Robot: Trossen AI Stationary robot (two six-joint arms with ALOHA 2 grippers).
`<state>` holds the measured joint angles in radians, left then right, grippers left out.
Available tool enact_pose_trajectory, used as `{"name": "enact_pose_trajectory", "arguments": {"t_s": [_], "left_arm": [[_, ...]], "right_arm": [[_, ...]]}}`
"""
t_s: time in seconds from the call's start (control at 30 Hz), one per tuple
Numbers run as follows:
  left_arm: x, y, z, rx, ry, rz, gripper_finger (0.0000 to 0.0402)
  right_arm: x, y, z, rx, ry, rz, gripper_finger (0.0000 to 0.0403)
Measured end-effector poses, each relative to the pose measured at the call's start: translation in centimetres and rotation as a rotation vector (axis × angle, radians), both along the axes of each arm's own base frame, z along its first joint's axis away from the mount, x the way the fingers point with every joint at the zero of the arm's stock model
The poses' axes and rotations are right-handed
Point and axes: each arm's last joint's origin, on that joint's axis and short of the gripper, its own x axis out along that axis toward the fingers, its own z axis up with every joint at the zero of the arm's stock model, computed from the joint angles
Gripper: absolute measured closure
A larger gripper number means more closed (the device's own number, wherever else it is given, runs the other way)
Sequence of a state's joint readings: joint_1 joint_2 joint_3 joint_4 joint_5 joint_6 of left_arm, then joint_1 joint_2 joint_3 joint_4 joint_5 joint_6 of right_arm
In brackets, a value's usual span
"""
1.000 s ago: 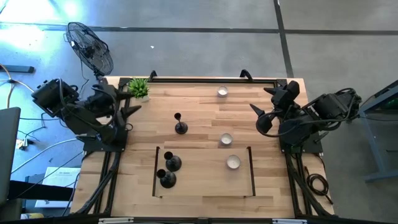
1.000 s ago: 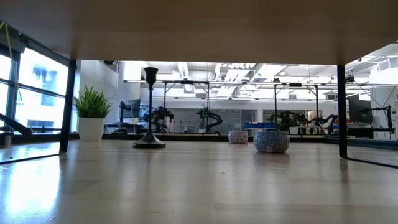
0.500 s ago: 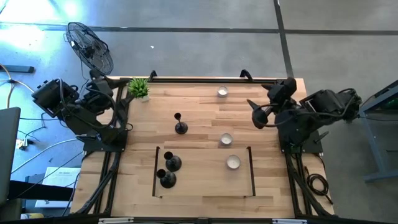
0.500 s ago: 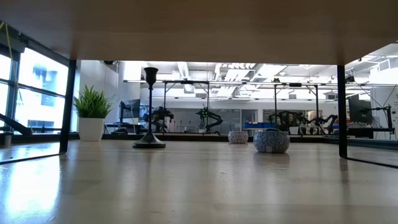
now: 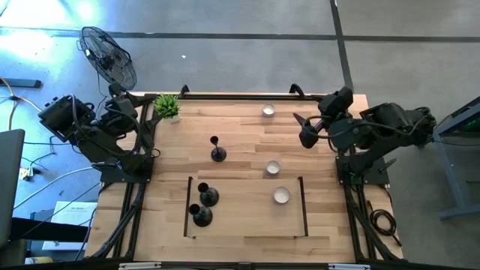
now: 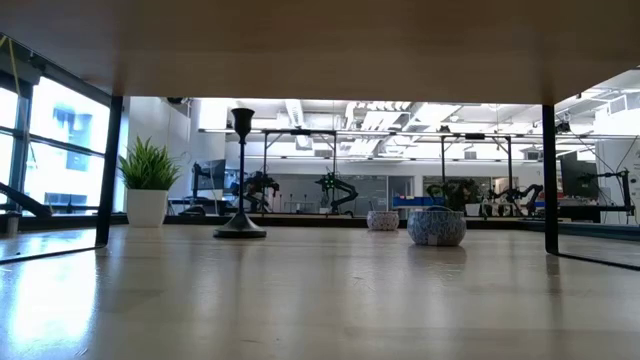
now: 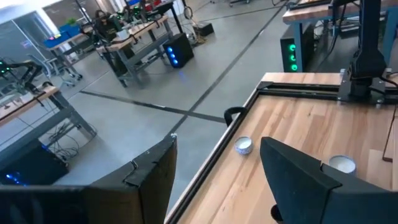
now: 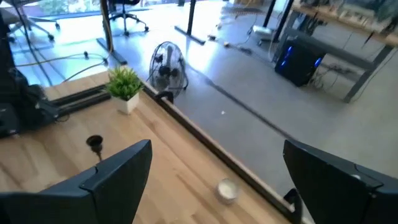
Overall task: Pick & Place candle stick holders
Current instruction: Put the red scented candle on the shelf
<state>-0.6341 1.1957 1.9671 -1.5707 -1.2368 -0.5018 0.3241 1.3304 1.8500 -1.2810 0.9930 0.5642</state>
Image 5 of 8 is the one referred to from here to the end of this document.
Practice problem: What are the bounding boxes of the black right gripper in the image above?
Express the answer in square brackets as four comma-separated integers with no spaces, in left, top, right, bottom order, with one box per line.
[292,86,354,149]

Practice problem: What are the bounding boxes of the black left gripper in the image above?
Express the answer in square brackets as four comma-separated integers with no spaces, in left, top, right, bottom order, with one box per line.
[106,82,163,127]

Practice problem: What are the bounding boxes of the black metal candlestick holder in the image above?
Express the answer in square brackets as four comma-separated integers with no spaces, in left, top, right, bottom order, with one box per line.
[188,203,214,228]
[209,135,227,163]
[197,181,221,208]

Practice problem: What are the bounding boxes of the green plant in white pot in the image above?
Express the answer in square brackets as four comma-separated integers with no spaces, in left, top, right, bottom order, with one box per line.
[152,93,182,125]

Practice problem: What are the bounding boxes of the black floor fan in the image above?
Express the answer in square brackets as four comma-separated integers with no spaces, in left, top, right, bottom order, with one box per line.
[76,25,138,99]

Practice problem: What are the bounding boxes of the wooden riser shelf black legs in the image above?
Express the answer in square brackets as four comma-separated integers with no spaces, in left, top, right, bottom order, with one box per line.
[182,175,310,240]

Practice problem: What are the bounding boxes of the black floor bar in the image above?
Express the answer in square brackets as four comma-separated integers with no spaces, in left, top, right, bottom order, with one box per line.
[0,77,42,89]

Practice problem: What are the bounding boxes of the white paper sheet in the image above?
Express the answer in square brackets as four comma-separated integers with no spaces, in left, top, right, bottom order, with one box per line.
[41,201,98,251]

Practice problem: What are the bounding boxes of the white power adapter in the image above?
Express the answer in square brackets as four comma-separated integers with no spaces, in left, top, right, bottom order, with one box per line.
[19,166,37,182]

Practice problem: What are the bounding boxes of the dark grey monitor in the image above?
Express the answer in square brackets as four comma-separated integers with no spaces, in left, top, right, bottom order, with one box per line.
[0,128,26,248]

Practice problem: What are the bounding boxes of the white label strip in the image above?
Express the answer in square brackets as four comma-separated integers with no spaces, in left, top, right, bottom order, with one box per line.
[118,262,163,270]
[328,263,371,270]

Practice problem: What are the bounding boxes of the black side shelf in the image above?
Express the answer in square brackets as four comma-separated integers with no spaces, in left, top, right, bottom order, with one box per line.
[9,216,89,243]

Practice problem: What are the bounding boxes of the yellow object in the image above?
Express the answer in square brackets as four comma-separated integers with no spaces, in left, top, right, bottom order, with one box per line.
[24,256,54,266]

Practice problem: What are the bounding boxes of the black aluminium table frame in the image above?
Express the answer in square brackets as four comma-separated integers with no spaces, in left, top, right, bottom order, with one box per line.
[85,91,405,263]

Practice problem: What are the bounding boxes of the beige floor cable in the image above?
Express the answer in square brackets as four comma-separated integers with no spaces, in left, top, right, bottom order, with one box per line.
[0,76,58,128]

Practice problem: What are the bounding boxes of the white floor cable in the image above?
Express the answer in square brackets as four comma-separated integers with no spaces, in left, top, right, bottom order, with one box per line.
[13,166,95,210]

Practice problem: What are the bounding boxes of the black coiled cable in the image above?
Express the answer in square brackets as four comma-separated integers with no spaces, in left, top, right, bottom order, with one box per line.
[366,199,403,248]

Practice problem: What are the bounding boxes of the grey metal cart frame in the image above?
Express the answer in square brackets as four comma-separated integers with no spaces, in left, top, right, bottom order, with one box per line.
[413,95,480,221]

